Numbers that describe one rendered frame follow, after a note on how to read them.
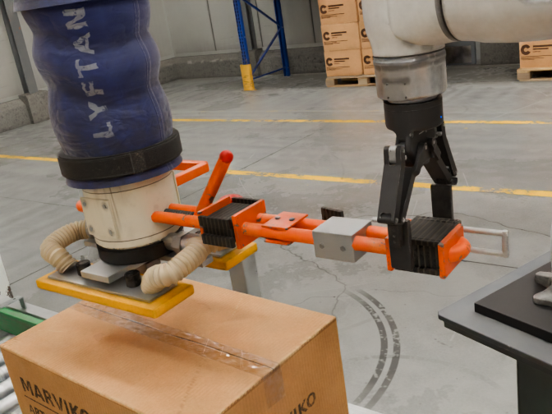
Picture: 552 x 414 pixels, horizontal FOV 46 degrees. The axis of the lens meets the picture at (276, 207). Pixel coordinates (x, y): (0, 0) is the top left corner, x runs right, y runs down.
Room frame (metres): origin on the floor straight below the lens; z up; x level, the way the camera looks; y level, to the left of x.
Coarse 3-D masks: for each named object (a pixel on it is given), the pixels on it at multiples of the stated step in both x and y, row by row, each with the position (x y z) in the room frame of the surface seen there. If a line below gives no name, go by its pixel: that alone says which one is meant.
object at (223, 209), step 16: (208, 208) 1.05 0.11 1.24; (224, 208) 1.07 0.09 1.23; (240, 208) 1.05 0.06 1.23; (256, 208) 1.03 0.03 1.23; (208, 224) 1.01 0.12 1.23; (224, 224) 0.99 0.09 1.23; (240, 224) 0.99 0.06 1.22; (208, 240) 1.01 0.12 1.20; (224, 240) 0.99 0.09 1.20; (240, 240) 0.98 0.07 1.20
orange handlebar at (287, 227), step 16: (192, 160) 1.46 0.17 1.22; (176, 176) 1.34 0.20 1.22; (192, 176) 1.37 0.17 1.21; (80, 208) 1.25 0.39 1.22; (176, 208) 1.14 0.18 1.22; (192, 208) 1.12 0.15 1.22; (176, 224) 1.09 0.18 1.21; (192, 224) 1.06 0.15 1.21; (256, 224) 0.98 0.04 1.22; (272, 224) 0.96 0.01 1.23; (288, 224) 0.95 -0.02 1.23; (304, 224) 0.96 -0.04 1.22; (272, 240) 0.96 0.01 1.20; (288, 240) 0.93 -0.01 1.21; (304, 240) 0.91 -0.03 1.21; (368, 240) 0.85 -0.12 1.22; (464, 240) 0.80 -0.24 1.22; (448, 256) 0.77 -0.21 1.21; (464, 256) 0.78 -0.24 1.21
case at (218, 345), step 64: (64, 320) 1.30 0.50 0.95; (128, 320) 1.25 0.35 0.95; (192, 320) 1.21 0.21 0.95; (256, 320) 1.17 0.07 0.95; (320, 320) 1.12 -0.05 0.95; (64, 384) 1.08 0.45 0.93; (128, 384) 1.01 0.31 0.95; (192, 384) 0.98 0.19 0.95; (256, 384) 0.95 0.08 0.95; (320, 384) 1.07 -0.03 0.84
